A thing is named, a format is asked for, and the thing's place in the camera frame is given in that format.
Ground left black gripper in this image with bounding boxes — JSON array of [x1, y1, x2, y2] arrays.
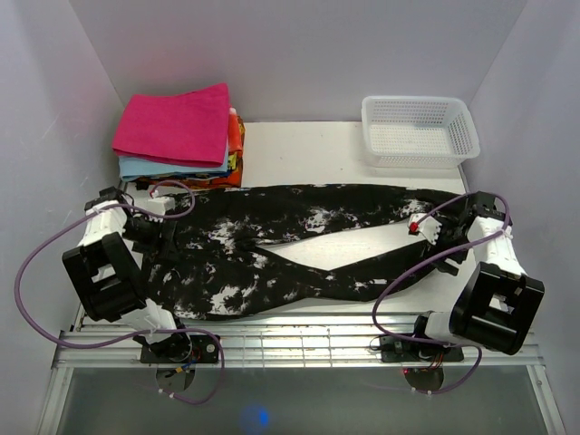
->
[[121, 214, 180, 262]]

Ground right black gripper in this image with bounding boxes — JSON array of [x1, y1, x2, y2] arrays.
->
[[420, 216, 472, 276]]

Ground black white patterned trousers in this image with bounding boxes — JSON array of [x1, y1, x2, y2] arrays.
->
[[143, 184, 466, 321]]

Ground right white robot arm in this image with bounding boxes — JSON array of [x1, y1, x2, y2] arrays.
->
[[409, 192, 545, 360]]

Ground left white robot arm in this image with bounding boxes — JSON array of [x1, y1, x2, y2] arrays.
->
[[62, 187, 193, 363]]

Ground folded light blue cloth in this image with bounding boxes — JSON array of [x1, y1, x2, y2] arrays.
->
[[119, 151, 229, 181]]

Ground white plastic basket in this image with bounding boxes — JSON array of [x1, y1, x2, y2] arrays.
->
[[361, 96, 480, 169]]

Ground folded orange patterned cloth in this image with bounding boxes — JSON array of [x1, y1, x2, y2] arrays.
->
[[134, 107, 246, 189]]

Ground folded pink cloth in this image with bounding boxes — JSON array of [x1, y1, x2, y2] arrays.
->
[[111, 83, 230, 168]]

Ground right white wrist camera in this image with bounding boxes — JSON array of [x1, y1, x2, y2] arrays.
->
[[408, 213, 442, 246]]

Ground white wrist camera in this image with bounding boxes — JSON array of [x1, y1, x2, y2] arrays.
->
[[408, 213, 442, 246], [135, 193, 175, 221]]

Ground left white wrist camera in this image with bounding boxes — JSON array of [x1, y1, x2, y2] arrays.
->
[[135, 193, 175, 221]]

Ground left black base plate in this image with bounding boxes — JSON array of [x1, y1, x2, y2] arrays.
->
[[139, 334, 219, 365]]

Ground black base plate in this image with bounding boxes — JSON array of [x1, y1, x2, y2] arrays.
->
[[139, 334, 219, 365], [376, 334, 464, 363]]

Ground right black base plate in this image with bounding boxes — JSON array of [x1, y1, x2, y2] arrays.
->
[[376, 334, 464, 363]]

